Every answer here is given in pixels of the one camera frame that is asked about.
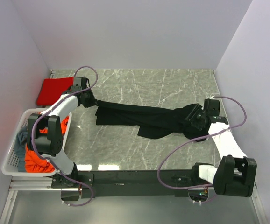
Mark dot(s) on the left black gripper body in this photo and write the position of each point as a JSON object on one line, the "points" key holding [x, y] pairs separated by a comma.
{"points": [[89, 99]]}

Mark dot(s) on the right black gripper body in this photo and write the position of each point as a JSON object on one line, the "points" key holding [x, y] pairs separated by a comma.
{"points": [[195, 116]]}

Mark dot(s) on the black t shirt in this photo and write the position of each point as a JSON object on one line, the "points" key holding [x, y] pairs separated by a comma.
{"points": [[153, 122]]}

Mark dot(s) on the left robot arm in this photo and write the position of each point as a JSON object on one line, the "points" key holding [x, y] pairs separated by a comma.
{"points": [[66, 104]]}

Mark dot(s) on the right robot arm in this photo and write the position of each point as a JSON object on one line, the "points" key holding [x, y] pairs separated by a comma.
{"points": [[235, 175]]}

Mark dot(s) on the folded red t shirt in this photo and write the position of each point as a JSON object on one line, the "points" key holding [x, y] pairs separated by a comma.
{"points": [[52, 89]]}

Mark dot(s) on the grey blue t shirt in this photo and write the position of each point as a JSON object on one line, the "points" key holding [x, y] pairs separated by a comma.
{"points": [[19, 148]]}

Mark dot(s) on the black base beam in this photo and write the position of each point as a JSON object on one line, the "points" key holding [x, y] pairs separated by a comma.
{"points": [[126, 183]]}

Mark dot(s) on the orange t shirt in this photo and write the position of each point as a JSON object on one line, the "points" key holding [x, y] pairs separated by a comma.
{"points": [[37, 156]]}

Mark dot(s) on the white plastic laundry basket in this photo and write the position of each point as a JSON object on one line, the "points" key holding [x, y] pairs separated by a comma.
{"points": [[11, 154]]}

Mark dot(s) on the aluminium frame rail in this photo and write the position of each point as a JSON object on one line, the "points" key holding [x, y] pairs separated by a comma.
{"points": [[21, 183]]}

